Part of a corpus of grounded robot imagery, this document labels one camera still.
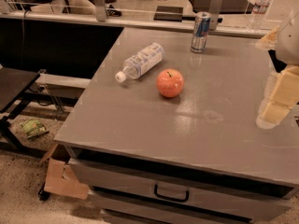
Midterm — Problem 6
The lying clear water bottle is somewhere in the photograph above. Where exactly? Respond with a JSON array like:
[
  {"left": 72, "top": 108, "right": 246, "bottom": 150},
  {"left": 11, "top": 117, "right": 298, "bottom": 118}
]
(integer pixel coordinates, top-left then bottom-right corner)
[{"left": 115, "top": 43, "right": 164, "bottom": 83}]

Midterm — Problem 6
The black drawer handle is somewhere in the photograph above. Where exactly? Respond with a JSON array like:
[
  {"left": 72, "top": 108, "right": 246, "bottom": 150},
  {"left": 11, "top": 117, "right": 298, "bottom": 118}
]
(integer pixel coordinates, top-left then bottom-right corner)
[{"left": 153, "top": 184, "right": 190, "bottom": 203}]

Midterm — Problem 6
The grey drawer cabinet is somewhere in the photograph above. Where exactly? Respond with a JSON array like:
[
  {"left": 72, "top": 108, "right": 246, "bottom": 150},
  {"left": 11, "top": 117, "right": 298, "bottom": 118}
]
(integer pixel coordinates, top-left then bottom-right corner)
[{"left": 55, "top": 28, "right": 299, "bottom": 224}]

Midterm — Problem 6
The metal rail frame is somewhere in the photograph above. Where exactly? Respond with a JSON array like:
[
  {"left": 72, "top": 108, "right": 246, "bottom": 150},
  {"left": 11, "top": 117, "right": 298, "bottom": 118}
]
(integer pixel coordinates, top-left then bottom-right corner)
[{"left": 0, "top": 0, "right": 272, "bottom": 39}]

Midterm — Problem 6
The green snack bag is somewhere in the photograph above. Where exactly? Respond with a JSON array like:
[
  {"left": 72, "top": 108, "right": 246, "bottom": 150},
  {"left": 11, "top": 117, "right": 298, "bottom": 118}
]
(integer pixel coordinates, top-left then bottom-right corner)
[{"left": 21, "top": 119, "right": 49, "bottom": 139}]

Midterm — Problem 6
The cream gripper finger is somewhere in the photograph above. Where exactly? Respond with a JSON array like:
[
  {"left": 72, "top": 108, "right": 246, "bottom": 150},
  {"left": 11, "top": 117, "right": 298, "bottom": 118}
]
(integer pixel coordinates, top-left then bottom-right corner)
[
  {"left": 270, "top": 65, "right": 299, "bottom": 107},
  {"left": 260, "top": 101, "right": 290, "bottom": 124}
]

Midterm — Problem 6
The black side table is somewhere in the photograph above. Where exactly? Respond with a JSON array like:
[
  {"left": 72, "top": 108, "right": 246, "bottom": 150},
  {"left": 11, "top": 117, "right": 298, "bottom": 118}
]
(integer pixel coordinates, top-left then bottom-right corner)
[{"left": 0, "top": 67, "right": 45, "bottom": 159}]

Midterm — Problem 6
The black flat pad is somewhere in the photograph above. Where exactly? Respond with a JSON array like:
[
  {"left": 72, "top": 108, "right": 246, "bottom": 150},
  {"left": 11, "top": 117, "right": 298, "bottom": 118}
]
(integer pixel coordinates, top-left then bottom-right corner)
[{"left": 153, "top": 6, "right": 183, "bottom": 21}]

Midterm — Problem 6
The upright water bottle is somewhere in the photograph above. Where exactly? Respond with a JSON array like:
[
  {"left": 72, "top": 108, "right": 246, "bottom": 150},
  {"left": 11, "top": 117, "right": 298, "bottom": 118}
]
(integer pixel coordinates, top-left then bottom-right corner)
[{"left": 247, "top": 0, "right": 272, "bottom": 32}]

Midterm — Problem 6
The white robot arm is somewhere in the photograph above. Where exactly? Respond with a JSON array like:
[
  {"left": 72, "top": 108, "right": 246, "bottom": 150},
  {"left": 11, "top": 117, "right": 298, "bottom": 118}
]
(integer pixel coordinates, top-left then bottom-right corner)
[{"left": 256, "top": 9, "right": 299, "bottom": 129}]

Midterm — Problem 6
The black floor mat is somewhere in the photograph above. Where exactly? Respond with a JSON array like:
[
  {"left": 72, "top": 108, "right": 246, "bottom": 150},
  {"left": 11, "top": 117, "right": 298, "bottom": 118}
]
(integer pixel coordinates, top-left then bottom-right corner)
[{"left": 188, "top": 0, "right": 253, "bottom": 14}]

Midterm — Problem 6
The redbull can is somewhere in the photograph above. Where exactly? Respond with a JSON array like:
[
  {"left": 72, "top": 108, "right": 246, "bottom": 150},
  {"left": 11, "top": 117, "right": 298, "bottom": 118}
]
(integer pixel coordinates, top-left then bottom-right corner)
[{"left": 191, "top": 12, "right": 211, "bottom": 53}]

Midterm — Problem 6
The red apple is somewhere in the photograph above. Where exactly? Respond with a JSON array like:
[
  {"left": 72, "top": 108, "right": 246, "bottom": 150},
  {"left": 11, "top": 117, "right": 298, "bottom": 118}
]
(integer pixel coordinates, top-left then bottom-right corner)
[{"left": 156, "top": 69, "right": 184, "bottom": 98}]

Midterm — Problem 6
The cardboard box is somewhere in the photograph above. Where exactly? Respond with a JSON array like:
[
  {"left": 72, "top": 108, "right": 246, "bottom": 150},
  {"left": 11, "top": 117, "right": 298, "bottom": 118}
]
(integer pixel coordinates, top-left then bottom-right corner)
[{"left": 41, "top": 144, "right": 90, "bottom": 200}]

